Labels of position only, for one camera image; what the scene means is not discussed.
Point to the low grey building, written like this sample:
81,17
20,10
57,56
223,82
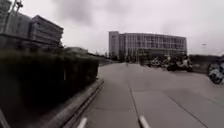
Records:
80,51

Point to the large grey multi-storey building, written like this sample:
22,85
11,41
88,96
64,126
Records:
146,45

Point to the grey paved slab plaza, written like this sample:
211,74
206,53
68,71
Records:
150,100

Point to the concrete kerb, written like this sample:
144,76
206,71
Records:
77,106

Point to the row of parked scooters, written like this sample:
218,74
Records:
176,64

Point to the robot's own part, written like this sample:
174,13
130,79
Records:
82,122
144,122

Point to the dark trimmed hedge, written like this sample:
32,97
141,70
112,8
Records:
40,76

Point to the grey layered building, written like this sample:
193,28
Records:
43,31

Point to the parked scooter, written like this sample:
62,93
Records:
216,75

